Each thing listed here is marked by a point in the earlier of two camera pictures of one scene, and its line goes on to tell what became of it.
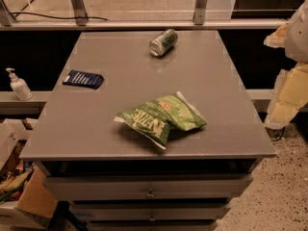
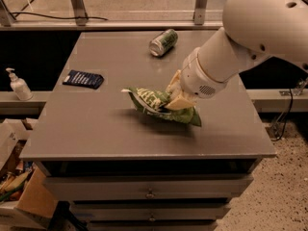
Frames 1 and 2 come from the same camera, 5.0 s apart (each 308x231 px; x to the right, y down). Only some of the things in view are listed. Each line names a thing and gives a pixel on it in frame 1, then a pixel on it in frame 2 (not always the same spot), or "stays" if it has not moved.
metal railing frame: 82,21 stays
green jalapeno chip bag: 156,119 -> 152,103
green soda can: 164,42 stays
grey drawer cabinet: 114,177 stays
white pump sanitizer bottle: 19,86 stays
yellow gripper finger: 277,38 -> 174,88
